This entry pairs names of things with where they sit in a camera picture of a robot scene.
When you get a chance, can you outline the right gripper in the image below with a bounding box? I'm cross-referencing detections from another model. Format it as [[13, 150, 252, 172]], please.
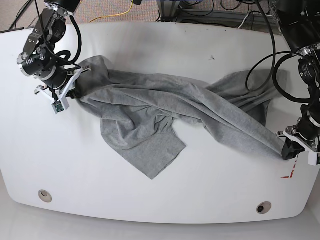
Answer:
[[34, 66, 91, 102]]

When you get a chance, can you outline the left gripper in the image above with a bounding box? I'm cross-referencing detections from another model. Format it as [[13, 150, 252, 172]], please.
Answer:
[[277, 116, 320, 161]]

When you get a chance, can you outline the grey t-shirt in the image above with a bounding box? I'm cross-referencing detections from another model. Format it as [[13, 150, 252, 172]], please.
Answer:
[[77, 55, 284, 179]]

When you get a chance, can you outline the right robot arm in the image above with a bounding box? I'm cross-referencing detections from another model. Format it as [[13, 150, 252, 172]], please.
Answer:
[[17, 0, 82, 102]]

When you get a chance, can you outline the red tape rectangle marking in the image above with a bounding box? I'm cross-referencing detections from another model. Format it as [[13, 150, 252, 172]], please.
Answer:
[[280, 156, 299, 179]]

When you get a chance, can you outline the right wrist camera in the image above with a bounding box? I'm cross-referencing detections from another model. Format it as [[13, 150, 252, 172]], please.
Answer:
[[51, 98, 70, 114]]

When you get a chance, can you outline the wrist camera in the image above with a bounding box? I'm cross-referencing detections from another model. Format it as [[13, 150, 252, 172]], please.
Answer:
[[308, 150, 320, 166], [51, 98, 70, 114]]

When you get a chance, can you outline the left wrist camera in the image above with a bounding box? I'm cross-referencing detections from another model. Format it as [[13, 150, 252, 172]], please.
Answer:
[[308, 150, 320, 166]]

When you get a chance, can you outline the right table cable grommet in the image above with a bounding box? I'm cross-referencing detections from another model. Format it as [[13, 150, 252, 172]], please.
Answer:
[[256, 201, 272, 215]]

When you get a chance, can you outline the table cable grommet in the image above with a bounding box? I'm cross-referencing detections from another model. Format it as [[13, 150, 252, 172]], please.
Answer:
[[38, 189, 53, 203], [256, 201, 272, 215]]

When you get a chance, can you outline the black floor cable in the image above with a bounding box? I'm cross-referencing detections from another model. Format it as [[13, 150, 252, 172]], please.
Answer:
[[9, 0, 33, 31]]

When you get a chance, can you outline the left table cable grommet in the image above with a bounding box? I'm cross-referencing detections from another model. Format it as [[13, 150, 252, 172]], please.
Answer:
[[38, 189, 53, 203]]

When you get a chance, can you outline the yellow cable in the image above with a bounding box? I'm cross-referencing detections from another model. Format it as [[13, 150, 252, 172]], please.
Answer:
[[89, 0, 133, 24]]

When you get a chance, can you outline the aluminium frame rail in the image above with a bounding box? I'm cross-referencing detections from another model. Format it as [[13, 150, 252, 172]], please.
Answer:
[[156, 0, 275, 29]]

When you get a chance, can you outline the white cable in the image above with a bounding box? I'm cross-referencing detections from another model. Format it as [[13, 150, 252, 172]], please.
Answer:
[[237, 11, 263, 30]]

